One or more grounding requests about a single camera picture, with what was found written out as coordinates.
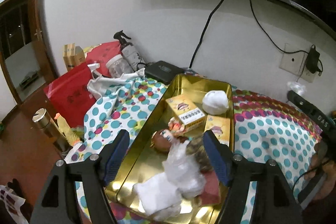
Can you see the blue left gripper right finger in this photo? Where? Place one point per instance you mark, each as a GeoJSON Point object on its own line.
{"type": "Point", "coordinates": [220, 157]}

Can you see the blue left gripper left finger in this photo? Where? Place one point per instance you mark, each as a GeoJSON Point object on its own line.
{"type": "Point", "coordinates": [112, 156]}

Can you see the woven rope ball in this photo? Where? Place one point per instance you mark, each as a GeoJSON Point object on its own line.
{"type": "Point", "coordinates": [196, 149]}

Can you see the yellow medicine box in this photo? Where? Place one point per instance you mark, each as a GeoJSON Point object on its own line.
{"type": "Point", "coordinates": [220, 127]}
{"type": "Point", "coordinates": [188, 113]}

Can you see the clear plastic bag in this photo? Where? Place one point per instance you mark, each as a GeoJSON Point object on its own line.
{"type": "Point", "coordinates": [183, 171]}

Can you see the gold tin box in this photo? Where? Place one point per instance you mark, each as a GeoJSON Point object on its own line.
{"type": "Point", "coordinates": [143, 162]}

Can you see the brown haired doll figure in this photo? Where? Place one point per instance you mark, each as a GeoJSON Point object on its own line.
{"type": "Point", "coordinates": [162, 140]}

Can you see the white cloth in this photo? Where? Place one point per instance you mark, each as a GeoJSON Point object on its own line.
{"type": "Point", "coordinates": [160, 198]}

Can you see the person right hand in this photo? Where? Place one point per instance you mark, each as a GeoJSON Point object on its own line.
{"type": "Point", "coordinates": [329, 170]}

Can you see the red flat box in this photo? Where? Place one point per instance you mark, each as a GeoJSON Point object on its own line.
{"type": "Point", "coordinates": [211, 194]}

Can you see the yellow plastic toy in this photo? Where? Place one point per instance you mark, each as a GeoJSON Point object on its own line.
{"type": "Point", "coordinates": [69, 133]}

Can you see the polka dot bed sheet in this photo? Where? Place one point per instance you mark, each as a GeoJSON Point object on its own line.
{"type": "Point", "coordinates": [255, 126]}

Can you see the white round bundle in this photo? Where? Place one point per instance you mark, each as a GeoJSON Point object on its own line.
{"type": "Point", "coordinates": [215, 102]}

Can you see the black power adapter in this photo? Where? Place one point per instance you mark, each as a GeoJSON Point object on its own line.
{"type": "Point", "coordinates": [313, 60]}

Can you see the red paper bag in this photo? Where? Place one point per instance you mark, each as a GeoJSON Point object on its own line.
{"type": "Point", "coordinates": [68, 94]}

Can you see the white cloth bag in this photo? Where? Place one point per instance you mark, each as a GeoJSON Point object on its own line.
{"type": "Point", "coordinates": [98, 84]}

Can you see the steel thermos bottle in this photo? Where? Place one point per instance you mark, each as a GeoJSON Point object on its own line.
{"type": "Point", "coordinates": [46, 124]}

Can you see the clear plastic jar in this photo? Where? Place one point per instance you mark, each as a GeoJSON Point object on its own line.
{"type": "Point", "coordinates": [117, 66]}

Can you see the black set-top box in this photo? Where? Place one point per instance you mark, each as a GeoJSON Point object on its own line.
{"type": "Point", "coordinates": [162, 72]}

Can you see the patterned plastic bag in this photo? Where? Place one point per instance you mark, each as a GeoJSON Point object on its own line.
{"type": "Point", "coordinates": [13, 204]}

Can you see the black spray bottle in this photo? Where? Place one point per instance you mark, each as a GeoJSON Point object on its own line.
{"type": "Point", "coordinates": [129, 51]}

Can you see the brown cardboard box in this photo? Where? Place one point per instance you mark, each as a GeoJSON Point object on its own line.
{"type": "Point", "coordinates": [73, 56]}

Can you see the wooden door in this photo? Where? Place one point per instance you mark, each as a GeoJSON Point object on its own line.
{"type": "Point", "coordinates": [25, 59]}

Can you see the white wall socket plate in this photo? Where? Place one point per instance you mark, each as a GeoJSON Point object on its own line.
{"type": "Point", "coordinates": [294, 62]}

